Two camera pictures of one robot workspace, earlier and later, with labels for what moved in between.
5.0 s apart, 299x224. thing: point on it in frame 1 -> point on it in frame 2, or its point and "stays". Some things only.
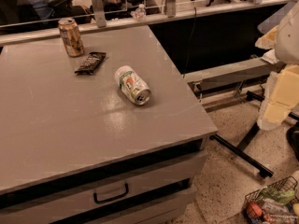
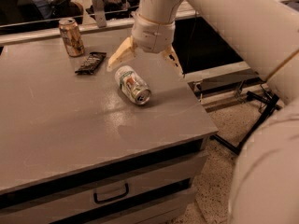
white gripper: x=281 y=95 -> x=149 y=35
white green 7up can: x=133 y=85 stays
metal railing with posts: x=98 y=22 stays
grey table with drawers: x=115 y=135 stays
